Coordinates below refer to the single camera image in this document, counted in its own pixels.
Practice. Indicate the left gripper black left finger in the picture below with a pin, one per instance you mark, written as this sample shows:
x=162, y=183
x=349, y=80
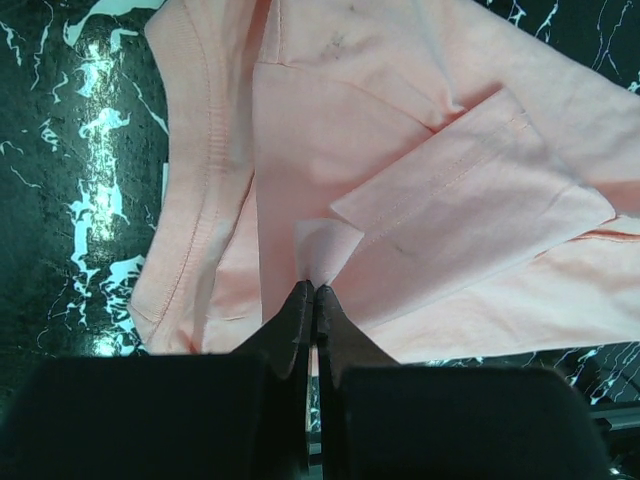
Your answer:
x=239, y=415

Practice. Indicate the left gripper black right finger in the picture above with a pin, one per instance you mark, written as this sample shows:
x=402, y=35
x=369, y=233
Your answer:
x=382, y=420

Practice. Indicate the salmon pink t shirt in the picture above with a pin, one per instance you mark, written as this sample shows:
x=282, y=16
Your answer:
x=465, y=189

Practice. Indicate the black marbled table mat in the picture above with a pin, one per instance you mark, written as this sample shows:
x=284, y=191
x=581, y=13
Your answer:
x=85, y=164

